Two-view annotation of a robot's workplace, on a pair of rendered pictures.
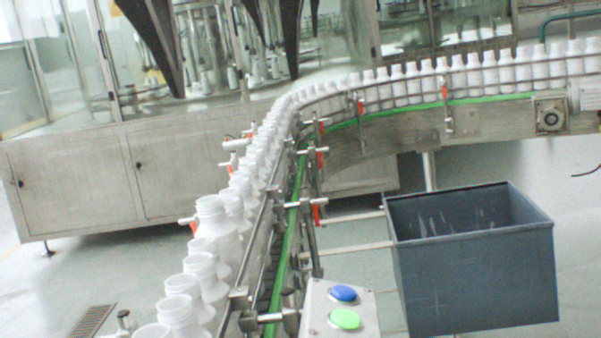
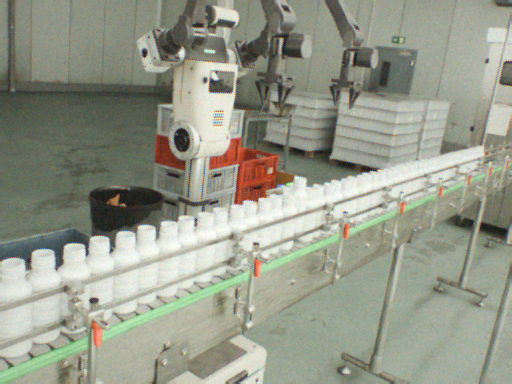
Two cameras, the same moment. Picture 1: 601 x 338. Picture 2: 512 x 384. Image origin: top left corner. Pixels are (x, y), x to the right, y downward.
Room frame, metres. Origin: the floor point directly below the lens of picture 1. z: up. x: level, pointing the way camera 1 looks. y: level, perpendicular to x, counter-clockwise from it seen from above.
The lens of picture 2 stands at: (2.14, 0.76, 1.54)
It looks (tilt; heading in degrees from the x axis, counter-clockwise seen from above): 15 degrees down; 211
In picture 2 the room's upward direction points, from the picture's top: 7 degrees clockwise
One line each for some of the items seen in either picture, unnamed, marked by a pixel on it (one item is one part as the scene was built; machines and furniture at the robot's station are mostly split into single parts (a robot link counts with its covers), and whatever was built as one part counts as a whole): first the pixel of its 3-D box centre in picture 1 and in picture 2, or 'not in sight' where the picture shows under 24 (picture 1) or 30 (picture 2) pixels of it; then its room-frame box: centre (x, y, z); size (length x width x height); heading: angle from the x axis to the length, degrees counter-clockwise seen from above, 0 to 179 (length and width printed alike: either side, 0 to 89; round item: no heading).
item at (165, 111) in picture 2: not in sight; (201, 121); (-0.98, -1.66, 1.00); 0.61 x 0.41 x 0.22; 2
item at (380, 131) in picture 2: not in sight; (378, 132); (-5.88, -1.83, 0.59); 1.24 x 1.03 x 1.17; 177
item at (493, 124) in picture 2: not in sight; (498, 119); (-3.55, 0.13, 1.22); 0.23 x 0.03 x 0.32; 84
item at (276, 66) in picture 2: not in sight; (276, 67); (0.79, -0.02, 1.51); 0.10 x 0.07 x 0.07; 85
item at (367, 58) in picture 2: not in sight; (361, 50); (0.34, 0.06, 1.60); 0.12 x 0.09 x 0.12; 85
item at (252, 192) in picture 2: not in sight; (239, 188); (-1.69, -1.69, 0.33); 0.61 x 0.41 x 0.22; 177
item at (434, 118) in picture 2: not in sight; (409, 127); (-7.47, -1.78, 0.59); 1.25 x 1.03 x 1.17; 176
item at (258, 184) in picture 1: (255, 205); (217, 241); (1.17, 0.09, 1.08); 0.06 x 0.06 x 0.17
